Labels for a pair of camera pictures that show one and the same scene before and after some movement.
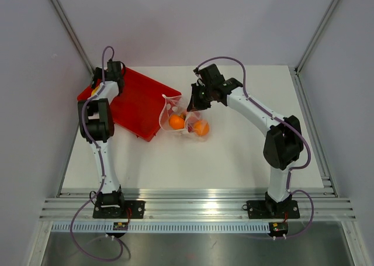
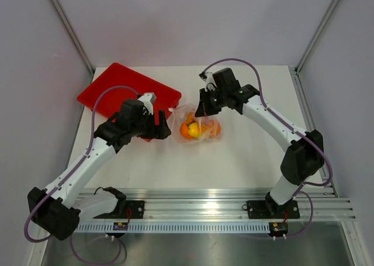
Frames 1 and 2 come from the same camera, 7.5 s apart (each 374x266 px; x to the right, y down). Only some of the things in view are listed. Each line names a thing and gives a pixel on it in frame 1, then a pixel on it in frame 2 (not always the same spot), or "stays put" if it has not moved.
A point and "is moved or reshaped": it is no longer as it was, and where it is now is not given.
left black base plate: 132,209 stays put
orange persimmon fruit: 177,122 → 184,130
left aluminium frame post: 69,28 stays put
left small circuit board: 120,225 stays put
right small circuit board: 276,229 stays put
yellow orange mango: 94,92 → 194,129
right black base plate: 273,209 stays put
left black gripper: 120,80 → 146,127
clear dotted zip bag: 173,117 is moved or reshaped
